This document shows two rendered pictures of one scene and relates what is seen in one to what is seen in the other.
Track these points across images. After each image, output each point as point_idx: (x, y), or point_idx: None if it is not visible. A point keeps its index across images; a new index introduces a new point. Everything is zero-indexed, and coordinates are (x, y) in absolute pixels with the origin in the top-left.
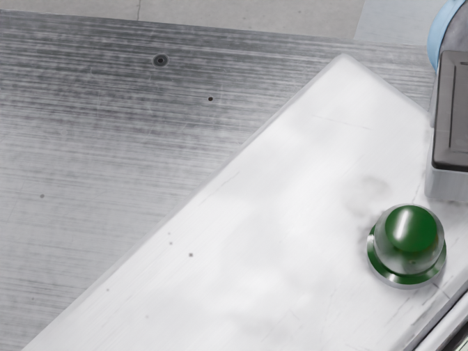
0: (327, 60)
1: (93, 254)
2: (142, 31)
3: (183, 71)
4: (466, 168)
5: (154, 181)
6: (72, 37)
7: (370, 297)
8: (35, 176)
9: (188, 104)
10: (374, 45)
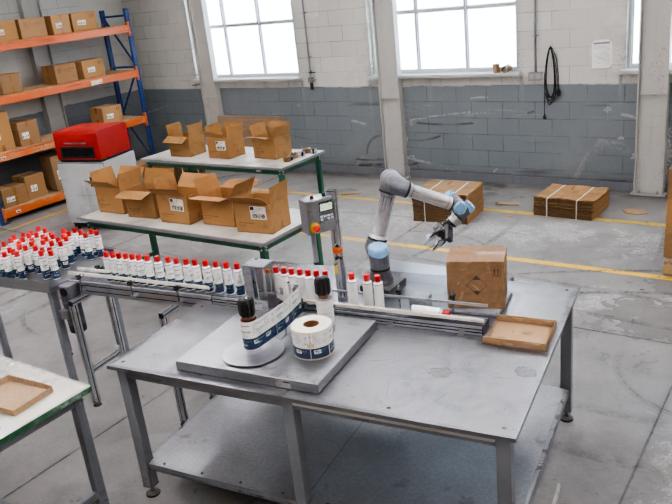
0: (359, 270)
1: None
2: (326, 266)
3: (331, 270)
4: (327, 191)
5: None
6: (312, 266)
7: (320, 197)
8: None
9: (330, 273)
10: (369, 269)
